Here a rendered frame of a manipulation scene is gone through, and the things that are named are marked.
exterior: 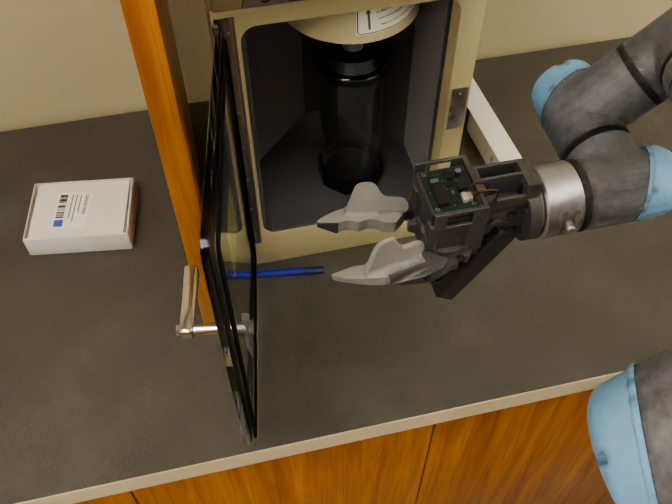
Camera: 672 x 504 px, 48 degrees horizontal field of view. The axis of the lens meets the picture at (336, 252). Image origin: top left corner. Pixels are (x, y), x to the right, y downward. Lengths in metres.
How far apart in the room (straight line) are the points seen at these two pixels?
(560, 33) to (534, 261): 0.59
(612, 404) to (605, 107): 0.36
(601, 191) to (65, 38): 0.94
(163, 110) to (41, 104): 0.69
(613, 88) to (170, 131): 0.46
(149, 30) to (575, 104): 0.44
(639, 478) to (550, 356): 0.56
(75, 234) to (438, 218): 0.68
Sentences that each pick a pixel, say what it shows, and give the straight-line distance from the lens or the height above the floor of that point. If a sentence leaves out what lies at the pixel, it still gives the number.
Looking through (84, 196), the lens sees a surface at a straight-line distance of 1.27.
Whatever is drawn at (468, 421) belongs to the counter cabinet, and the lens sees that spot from 1.19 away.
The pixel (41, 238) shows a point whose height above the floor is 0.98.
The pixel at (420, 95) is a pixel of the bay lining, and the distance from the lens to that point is 1.11.
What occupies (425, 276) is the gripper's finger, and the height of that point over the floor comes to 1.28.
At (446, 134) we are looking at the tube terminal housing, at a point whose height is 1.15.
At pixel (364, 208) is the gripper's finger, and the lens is 0.76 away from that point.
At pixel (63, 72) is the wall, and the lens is 1.44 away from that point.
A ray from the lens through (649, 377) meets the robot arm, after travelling 0.58.
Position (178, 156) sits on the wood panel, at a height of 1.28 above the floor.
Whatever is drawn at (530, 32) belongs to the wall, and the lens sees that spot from 1.60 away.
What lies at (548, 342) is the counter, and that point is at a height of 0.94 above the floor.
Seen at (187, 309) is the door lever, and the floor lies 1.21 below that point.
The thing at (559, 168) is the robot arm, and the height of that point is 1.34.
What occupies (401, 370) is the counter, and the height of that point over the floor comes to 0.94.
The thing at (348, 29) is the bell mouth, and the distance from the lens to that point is 0.92.
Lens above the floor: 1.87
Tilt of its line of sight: 52 degrees down
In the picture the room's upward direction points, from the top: straight up
